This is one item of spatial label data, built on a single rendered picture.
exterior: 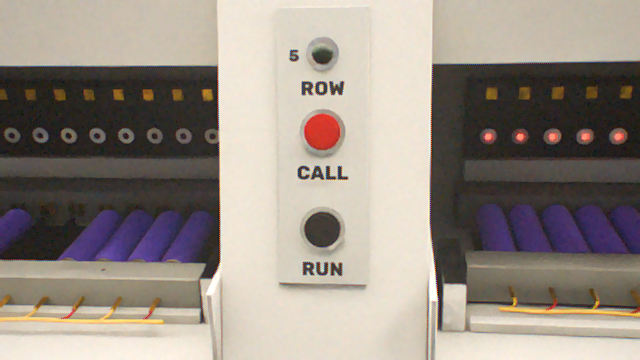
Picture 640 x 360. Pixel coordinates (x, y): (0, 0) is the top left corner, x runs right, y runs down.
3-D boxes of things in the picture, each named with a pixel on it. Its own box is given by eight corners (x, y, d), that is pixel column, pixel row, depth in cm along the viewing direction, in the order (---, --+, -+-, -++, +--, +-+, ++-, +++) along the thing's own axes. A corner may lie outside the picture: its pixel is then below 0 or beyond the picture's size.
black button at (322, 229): (339, 248, 31) (340, 212, 31) (303, 247, 31) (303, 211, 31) (341, 244, 32) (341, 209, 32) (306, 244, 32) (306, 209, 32)
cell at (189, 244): (216, 235, 47) (190, 287, 41) (189, 235, 47) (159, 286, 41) (214, 210, 46) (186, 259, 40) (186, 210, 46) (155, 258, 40)
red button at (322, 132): (340, 150, 31) (340, 113, 30) (303, 150, 31) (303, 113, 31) (341, 149, 32) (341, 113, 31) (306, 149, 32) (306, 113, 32)
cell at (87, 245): (102, 204, 46) (58, 252, 40) (128, 217, 47) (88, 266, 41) (92, 226, 47) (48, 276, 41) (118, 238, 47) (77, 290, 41)
